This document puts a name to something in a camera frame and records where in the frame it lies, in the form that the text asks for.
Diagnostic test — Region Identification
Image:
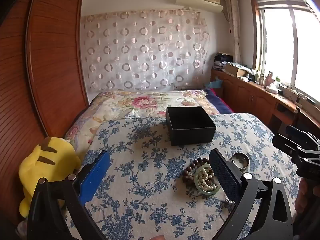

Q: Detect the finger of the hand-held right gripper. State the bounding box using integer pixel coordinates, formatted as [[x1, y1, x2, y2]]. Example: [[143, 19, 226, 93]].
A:
[[272, 134, 320, 155], [286, 125, 320, 143]]

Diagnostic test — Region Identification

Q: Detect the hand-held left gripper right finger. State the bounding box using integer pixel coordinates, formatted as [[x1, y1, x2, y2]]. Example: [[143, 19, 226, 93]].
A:
[[209, 149, 294, 240]]

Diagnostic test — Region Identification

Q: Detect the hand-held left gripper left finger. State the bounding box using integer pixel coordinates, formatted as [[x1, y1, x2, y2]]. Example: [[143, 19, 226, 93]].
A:
[[26, 150, 111, 240]]

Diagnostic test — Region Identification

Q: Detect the white pearl string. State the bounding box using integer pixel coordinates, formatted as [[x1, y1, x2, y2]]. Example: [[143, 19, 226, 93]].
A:
[[197, 168, 218, 190]]

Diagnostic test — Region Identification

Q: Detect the silver metal bangle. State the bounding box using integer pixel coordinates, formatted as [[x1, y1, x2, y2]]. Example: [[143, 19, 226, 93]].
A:
[[230, 152, 250, 169]]

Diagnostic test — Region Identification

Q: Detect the green jade bangle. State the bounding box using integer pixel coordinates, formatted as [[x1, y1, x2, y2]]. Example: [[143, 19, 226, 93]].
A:
[[194, 164, 220, 195]]

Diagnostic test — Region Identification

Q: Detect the dark wooden bead bracelet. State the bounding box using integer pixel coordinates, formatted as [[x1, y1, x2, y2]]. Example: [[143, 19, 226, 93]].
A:
[[182, 157, 209, 183]]

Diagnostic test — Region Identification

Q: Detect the black square box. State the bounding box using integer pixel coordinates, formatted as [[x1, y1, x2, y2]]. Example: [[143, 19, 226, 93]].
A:
[[166, 106, 217, 146]]

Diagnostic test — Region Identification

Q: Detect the person's right hand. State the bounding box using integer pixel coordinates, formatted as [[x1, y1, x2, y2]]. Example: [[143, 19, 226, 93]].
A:
[[294, 177, 320, 220]]

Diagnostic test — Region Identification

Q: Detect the yellow plush toy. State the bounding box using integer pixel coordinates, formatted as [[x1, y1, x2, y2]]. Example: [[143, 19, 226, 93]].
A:
[[19, 137, 82, 218]]

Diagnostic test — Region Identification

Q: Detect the blue floral blanket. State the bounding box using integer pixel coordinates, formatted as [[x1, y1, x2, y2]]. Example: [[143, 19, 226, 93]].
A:
[[66, 112, 303, 240]]

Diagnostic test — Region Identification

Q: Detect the pink figurine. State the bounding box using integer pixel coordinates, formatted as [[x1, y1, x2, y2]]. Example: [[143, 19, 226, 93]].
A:
[[265, 71, 275, 87]]

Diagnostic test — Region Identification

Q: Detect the long wooden cabinet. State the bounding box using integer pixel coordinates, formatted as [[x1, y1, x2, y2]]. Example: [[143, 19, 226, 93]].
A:
[[210, 67, 320, 145]]

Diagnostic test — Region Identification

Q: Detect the navy blue pillow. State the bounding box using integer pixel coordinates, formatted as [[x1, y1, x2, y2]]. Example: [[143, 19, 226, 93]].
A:
[[204, 88, 234, 114]]

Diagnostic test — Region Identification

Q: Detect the pink floral quilt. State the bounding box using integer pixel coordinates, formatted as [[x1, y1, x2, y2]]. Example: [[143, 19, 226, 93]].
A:
[[65, 89, 222, 155]]

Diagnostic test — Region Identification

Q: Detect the cardboard box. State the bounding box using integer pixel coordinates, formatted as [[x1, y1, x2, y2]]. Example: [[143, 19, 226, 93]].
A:
[[224, 62, 248, 77]]

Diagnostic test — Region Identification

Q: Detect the window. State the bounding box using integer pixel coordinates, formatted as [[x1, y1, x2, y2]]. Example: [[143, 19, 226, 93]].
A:
[[250, 0, 320, 95]]

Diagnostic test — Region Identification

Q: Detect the light blue cloth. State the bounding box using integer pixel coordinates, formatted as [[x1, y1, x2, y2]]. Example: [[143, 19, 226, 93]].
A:
[[205, 78, 223, 88]]

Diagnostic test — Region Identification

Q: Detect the pile of dark clothes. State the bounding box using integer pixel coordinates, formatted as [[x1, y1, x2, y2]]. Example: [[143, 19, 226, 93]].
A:
[[214, 52, 234, 70]]

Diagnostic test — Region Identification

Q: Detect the patterned window curtain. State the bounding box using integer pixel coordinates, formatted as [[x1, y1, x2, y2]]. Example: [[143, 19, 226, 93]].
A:
[[224, 0, 242, 67]]

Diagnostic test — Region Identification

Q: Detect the circle patterned sheer curtain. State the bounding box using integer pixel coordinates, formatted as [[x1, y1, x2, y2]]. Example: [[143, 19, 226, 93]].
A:
[[80, 9, 210, 92]]

